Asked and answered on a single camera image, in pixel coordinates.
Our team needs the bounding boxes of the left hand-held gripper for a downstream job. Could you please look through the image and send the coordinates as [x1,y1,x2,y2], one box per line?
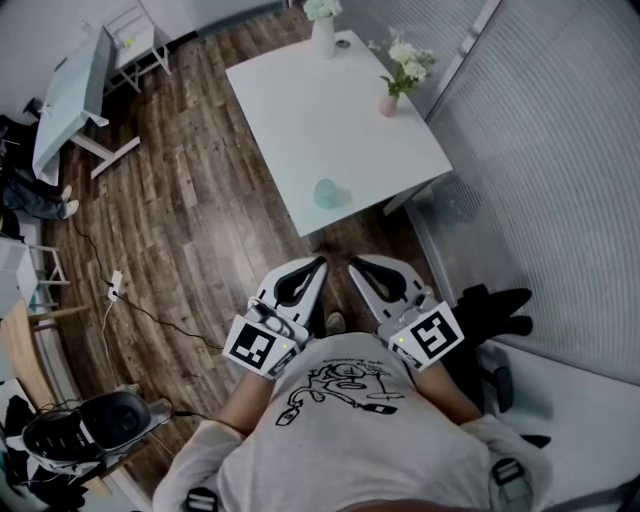
[222,256,330,381]

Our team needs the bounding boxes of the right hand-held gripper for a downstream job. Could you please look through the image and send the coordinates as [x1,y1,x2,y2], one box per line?
[348,254,464,372]

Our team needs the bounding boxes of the aqua dimpled glass cup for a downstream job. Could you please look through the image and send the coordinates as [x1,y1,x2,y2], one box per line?
[313,178,339,210]

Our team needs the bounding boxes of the person's right forearm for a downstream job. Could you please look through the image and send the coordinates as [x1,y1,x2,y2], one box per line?
[412,359,484,426]

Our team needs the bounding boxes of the person's left forearm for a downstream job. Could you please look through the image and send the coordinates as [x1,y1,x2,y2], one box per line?
[217,367,279,436]

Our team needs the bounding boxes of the black office chair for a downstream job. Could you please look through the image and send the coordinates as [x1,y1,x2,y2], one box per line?
[449,283,554,449]

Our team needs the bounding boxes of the person's grey printed t-shirt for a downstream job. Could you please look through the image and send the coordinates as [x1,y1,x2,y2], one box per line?
[152,332,554,512]

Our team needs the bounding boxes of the white square table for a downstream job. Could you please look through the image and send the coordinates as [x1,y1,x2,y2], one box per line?
[224,28,454,239]

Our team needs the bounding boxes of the white flowers with green leaves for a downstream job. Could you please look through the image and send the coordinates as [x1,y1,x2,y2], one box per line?
[368,27,440,99]

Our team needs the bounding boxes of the tall white vase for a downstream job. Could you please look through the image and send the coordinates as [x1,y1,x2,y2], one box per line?
[310,16,335,61]

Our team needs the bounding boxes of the light wooden desk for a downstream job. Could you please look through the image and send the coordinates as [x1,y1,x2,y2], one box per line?
[0,299,61,406]

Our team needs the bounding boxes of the white shelf rack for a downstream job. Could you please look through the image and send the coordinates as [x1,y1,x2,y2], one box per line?
[0,237,71,311]

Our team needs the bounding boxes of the pale blue cloth covered table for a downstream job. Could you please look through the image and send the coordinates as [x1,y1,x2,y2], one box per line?
[32,24,141,187]

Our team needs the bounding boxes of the white wooden chair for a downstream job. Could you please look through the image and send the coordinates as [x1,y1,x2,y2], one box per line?
[102,0,172,94]

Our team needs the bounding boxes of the black floor cable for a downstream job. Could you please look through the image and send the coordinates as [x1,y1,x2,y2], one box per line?
[117,294,226,351]
[72,219,115,289]

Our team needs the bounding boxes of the white floor cable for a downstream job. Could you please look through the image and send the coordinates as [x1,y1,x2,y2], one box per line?
[99,298,117,351]

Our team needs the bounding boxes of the black strap buckle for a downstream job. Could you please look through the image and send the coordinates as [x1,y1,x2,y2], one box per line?
[492,457,526,489]
[185,487,221,512]

